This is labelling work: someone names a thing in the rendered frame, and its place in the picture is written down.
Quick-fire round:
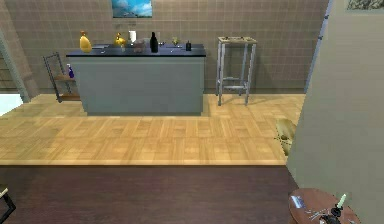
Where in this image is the yellow kettle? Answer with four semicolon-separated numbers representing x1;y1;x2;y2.
113;32;128;48

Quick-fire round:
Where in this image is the black frame chair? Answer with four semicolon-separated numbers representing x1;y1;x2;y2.
0;186;17;224

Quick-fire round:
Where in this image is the grey framed picture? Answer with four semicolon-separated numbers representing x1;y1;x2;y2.
346;0;384;11

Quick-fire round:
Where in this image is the dark metal wooden shelf rack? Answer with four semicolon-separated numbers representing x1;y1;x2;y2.
42;51;82;104

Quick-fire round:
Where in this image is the grey kitchen island counter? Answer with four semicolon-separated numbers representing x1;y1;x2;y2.
65;43;207;117

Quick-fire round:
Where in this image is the blue grey book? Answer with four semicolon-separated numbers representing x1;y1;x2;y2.
290;195;307;210

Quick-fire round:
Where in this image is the blue sky framed picture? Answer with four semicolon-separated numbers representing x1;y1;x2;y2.
111;0;154;19

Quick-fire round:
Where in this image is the round brown side table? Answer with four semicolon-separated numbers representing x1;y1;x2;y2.
287;188;362;224

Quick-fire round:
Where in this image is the grey metal stool table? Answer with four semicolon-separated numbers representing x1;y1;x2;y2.
215;35;258;107

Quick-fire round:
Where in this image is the pale green candle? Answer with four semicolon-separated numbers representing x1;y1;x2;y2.
337;193;348;210

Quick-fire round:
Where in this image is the yellow bag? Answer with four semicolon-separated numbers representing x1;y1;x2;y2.
78;30;93;54

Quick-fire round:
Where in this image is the brown grey pot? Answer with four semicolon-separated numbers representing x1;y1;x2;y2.
133;38;147;54

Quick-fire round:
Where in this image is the black bottle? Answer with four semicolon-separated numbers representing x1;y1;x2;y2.
149;31;159;54

